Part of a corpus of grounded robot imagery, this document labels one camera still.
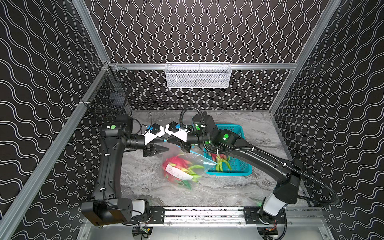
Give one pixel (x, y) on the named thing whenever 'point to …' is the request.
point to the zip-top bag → (198, 160)
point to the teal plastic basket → (238, 167)
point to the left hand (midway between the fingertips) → (168, 144)
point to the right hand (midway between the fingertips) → (168, 136)
